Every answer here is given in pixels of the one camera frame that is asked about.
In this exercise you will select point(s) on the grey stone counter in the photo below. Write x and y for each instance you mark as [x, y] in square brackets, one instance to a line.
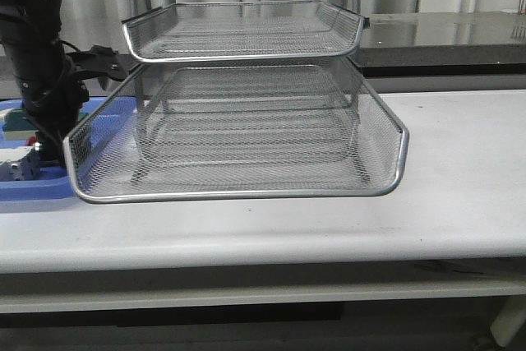
[392, 46]

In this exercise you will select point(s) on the green and beige electrical module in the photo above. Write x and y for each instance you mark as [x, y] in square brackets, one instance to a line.
[18, 125]

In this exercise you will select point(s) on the white circuit breaker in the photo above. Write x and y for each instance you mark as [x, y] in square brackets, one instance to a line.
[19, 164]

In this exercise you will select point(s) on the red emergency stop push button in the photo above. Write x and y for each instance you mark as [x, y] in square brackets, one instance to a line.
[38, 146]

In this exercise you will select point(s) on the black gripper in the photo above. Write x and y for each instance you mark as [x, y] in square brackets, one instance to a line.
[52, 88]

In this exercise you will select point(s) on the silver mesh tray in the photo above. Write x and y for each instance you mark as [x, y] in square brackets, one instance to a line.
[233, 31]
[115, 170]
[264, 137]

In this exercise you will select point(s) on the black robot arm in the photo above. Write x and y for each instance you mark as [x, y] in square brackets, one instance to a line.
[28, 22]

